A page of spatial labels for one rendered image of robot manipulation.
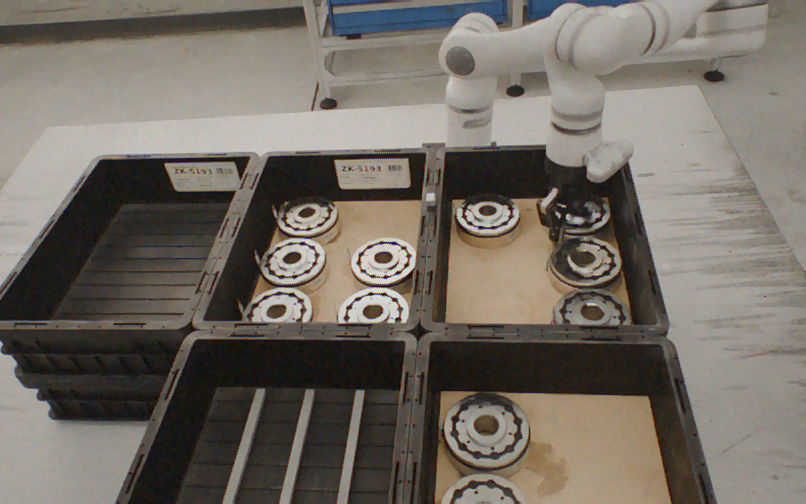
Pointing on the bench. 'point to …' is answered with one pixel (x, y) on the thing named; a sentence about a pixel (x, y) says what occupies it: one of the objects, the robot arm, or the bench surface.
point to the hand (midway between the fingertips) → (565, 225)
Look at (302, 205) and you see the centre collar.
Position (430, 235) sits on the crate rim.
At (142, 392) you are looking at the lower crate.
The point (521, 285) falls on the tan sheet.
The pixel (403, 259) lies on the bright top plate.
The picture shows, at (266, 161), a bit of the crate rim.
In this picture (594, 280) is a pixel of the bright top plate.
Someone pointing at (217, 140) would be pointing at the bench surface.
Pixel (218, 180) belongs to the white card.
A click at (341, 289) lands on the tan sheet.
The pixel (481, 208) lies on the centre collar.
